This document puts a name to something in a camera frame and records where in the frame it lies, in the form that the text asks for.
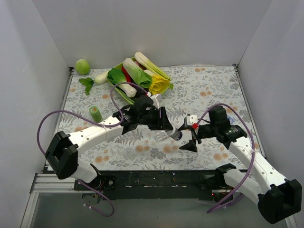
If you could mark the floral table mat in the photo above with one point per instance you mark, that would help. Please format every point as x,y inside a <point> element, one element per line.
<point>195,89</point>

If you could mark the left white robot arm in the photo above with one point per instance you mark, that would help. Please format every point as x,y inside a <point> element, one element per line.
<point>63,152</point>

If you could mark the yellow lettuce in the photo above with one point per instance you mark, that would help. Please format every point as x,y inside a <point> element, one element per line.
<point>159,85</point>

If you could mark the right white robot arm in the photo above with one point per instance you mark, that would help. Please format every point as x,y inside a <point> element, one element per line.
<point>275,195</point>

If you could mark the clear pill organizer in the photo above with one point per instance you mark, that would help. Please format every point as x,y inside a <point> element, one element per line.
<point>160,136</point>

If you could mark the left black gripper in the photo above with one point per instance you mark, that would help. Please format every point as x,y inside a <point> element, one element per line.
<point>158,118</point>

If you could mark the red chili pepper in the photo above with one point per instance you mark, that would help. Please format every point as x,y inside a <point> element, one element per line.
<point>127,76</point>

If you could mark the white cap pill bottle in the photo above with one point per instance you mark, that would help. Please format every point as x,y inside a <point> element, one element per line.
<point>174,134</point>

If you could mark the green bok choy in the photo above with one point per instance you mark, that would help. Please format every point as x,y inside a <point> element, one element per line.
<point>116,76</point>

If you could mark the white radish with leaves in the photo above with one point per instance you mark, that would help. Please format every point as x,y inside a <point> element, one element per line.
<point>89,82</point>

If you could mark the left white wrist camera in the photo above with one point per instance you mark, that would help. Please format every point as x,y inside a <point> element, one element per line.
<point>156,98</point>

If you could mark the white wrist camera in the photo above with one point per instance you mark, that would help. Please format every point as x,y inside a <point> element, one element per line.
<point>156,98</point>
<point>190,120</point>

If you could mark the napa cabbage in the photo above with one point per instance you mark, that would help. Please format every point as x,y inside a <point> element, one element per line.
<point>141,78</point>

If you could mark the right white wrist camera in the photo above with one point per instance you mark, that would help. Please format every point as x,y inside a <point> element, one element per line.
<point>190,120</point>

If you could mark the green round cabbage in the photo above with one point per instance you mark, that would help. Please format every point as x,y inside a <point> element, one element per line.
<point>82,67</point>

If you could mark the blue pill organizer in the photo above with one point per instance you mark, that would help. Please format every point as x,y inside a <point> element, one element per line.
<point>231,119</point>

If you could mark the green plastic tray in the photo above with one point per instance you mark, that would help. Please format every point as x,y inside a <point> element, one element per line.
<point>140,90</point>

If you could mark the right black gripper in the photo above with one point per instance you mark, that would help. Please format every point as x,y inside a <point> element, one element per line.
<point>194,134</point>

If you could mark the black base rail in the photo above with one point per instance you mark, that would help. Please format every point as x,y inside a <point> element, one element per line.
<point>183,184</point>

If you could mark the green cylindrical bottle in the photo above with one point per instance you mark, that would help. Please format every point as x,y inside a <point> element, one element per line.
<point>95,114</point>

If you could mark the white green leek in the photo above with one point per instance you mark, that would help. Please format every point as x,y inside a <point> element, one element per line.
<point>148,64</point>

